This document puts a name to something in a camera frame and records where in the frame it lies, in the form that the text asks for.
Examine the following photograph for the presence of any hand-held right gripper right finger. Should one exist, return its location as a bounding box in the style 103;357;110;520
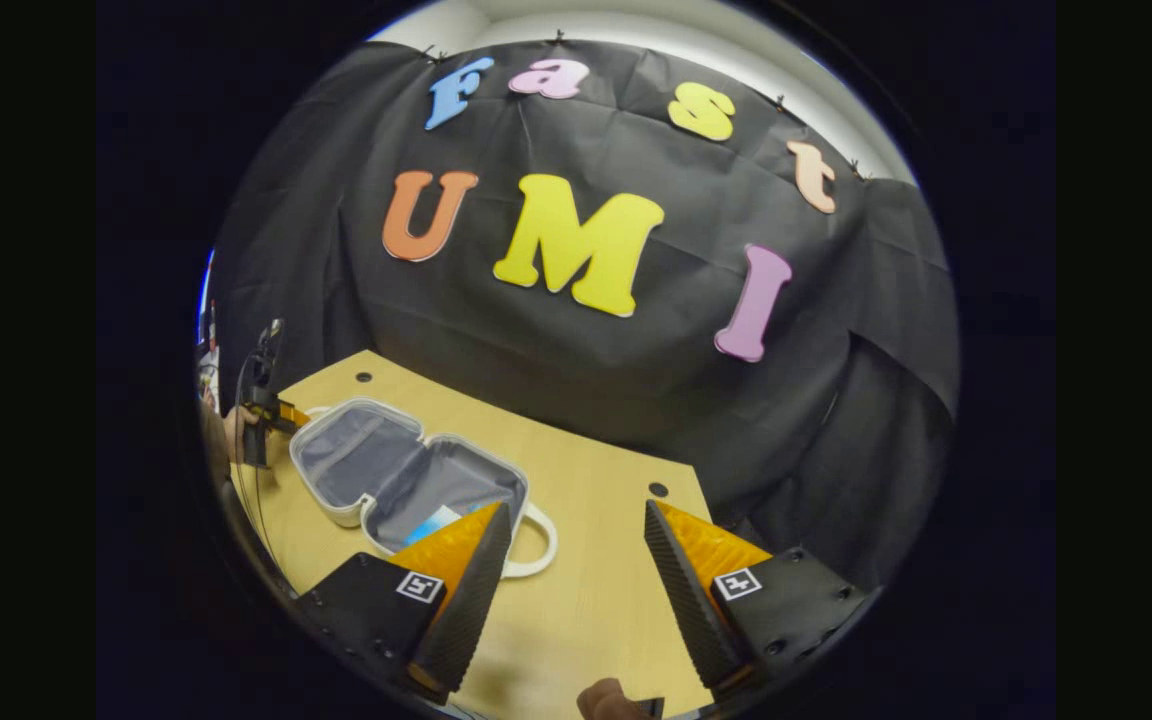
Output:
644;498;882;701

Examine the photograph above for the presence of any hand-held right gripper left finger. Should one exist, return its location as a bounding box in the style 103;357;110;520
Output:
298;500;514;706

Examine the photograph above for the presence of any white suitcase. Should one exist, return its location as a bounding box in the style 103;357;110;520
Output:
288;397;559;581

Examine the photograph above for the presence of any black backdrop cloth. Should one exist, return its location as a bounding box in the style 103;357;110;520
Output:
206;38;962;591

